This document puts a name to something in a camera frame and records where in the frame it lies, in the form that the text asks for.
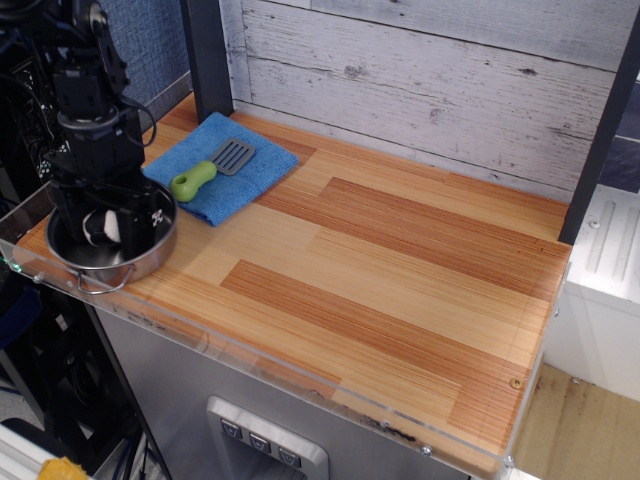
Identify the dark right frame post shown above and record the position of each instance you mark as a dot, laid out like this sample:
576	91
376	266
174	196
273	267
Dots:
615	106

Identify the green handled grey spatula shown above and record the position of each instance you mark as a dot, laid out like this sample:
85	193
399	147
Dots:
227	160

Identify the dark left frame post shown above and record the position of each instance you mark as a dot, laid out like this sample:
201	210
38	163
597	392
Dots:
206	47

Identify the blue folded cloth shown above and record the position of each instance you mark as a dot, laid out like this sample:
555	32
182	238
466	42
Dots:
225	195

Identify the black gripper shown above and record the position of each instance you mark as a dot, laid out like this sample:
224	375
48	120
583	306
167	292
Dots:
101	168

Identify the silver dispenser panel with buttons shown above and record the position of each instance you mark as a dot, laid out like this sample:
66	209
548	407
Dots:
251	447

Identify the plush sushi roll toy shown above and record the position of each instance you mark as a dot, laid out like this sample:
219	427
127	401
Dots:
100	228

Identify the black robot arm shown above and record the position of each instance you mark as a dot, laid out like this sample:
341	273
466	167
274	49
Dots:
85	68

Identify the dark frame post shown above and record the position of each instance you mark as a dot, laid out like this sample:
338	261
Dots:
206	47
615	106

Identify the white ribbed appliance top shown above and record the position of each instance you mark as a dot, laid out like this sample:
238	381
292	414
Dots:
605	255

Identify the stainless steel bowl with handles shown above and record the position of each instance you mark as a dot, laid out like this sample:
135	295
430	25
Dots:
102	270

